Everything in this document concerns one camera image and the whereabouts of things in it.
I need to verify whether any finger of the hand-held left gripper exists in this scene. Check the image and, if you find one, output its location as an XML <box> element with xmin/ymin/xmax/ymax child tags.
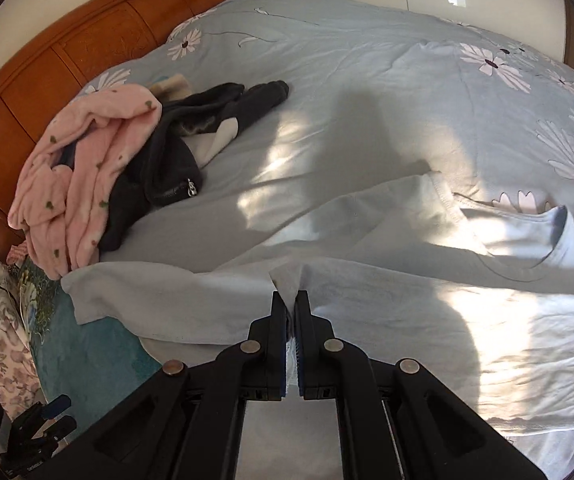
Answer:
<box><xmin>41</xmin><ymin>394</ymin><xmax>72</xmax><ymax>419</ymax></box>
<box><xmin>47</xmin><ymin>415</ymin><xmax>78</xmax><ymax>437</ymax></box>

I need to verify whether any teal patterned blanket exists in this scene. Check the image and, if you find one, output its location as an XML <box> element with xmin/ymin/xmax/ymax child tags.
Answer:
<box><xmin>17</xmin><ymin>255</ymin><xmax>193</xmax><ymax>441</ymax></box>

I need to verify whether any green floral sheet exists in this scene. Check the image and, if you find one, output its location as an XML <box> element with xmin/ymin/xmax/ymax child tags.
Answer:
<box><xmin>14</xmin><ymin>255</ymin><xmax>65</xmax><ymax>346</ymax></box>

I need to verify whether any beige cloth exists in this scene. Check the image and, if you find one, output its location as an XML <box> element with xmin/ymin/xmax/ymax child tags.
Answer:
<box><xmin>149</xmin><ymin>74</ymin><xmax>190</xmax><ymax>102</ymax></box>

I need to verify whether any black fleece jacket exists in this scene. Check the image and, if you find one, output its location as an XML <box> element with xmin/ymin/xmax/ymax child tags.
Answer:
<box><xmin>99</xmin><ymin>80</ymin><xmax>290</xmax><ymax>253</ymax></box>

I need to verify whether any pink floral cloth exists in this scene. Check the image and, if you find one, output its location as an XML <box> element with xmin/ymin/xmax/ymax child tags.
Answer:
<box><xmin>0</xmin><ymin>260</ymin><xmax>35</xmax><ymax>423</ymax></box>

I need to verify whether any wooden headboard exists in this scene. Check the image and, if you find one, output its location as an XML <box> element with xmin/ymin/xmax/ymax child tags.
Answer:
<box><xmin>0</xmin><ymin>0</ymin><xmax>238</xmax><ymax>261</ymax></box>

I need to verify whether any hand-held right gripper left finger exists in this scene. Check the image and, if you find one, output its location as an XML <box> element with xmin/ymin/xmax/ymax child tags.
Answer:
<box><xmin>32</xmin><ymin>290</ymin><xmax>293</xmax><ymax>480</ymax></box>

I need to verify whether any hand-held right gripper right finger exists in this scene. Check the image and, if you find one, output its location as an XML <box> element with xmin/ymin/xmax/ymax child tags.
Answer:
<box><xmin>293</xmin><ymin>289</ymin><xmax>550</xmax><ymax>480</ymax></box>

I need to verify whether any light blue floral duvet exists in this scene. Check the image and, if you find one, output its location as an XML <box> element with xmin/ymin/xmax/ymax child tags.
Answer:
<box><xmin>67</xmin><ymin>0</ymin><xmax>574</xmax><ymax>480</ymax></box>

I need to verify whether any white t-shirt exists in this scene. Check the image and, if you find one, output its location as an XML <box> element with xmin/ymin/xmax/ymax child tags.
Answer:
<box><xmin>61</xmin><ymin>170</ymin><xmax>574</xmax><ymax>433</ymax></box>

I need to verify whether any pink spotted pajama garment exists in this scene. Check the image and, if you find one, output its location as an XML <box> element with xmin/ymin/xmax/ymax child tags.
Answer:
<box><xmin>8</xmin><ymin>84</ymin><xmax>164</xmax><ymax>281</ymax></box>

